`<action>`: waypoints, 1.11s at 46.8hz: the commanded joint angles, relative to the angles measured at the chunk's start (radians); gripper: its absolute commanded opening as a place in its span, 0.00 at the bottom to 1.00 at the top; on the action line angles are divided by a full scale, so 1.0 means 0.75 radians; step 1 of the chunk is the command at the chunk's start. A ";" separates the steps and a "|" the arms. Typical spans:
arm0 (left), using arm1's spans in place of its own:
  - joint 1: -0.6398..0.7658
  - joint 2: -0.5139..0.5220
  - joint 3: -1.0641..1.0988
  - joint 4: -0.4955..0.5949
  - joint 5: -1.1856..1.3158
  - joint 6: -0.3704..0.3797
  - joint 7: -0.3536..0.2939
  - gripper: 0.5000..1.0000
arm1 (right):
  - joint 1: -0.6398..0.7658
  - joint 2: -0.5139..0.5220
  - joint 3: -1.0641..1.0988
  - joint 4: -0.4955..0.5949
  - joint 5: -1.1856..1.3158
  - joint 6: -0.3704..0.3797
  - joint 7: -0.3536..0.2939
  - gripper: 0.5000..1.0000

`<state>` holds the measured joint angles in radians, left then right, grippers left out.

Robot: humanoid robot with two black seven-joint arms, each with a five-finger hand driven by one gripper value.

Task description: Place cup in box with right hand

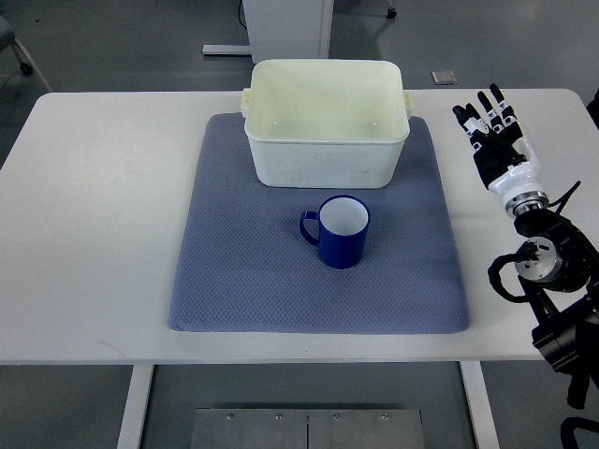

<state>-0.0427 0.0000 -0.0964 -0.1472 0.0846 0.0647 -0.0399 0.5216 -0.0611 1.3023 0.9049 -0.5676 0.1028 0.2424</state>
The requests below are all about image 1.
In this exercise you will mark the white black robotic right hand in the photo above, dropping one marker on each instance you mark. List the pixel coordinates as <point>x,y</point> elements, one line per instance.
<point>504,156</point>

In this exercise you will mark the blue mug white inside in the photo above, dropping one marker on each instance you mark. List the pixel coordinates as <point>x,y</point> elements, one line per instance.
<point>338,230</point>

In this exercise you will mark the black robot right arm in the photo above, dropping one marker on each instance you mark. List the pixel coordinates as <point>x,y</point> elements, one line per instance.
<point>555,271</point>

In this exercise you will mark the cream plastic storage box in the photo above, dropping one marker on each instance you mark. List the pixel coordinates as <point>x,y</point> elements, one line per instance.
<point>325,123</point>

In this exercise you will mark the grey floor outlet plate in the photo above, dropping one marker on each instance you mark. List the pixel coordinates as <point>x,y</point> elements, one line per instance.
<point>444,77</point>

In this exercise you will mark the white table right leg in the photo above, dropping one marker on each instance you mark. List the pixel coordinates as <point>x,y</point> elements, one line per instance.
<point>478,405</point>

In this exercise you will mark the white table leg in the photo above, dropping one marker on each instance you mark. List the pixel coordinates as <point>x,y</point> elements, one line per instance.
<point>135,407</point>
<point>478,405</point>

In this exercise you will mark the blue-grey textured mat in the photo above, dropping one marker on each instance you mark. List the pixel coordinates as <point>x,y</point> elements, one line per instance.
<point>245,267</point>

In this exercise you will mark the white table left leg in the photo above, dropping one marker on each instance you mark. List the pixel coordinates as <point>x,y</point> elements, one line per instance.
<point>135,407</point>

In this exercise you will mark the grey office chair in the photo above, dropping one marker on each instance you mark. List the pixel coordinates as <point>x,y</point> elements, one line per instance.
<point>27,65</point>

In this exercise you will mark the white cabinet pedestal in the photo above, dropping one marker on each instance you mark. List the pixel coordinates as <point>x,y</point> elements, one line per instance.
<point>282,30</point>

